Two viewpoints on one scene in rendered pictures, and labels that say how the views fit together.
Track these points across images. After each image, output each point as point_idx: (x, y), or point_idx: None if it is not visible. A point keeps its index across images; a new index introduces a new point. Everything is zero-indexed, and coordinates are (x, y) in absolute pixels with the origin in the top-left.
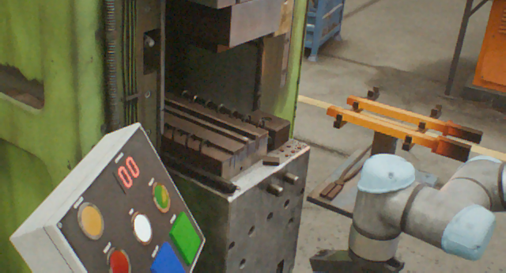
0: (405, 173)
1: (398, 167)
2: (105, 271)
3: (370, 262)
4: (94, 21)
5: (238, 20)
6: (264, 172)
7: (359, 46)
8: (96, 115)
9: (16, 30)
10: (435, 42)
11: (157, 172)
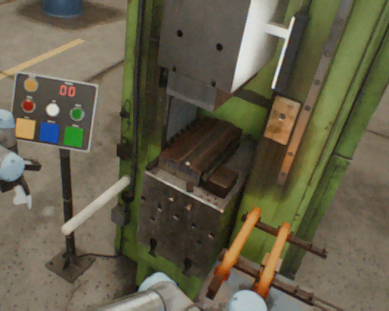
0: None
1: None
2: (21, 101)
3: None
4: (133, 43)
5: (173, 81)
6: (175, 185)
7: None
8: (130, 87)
9: None
10: None
11: (87, 106)
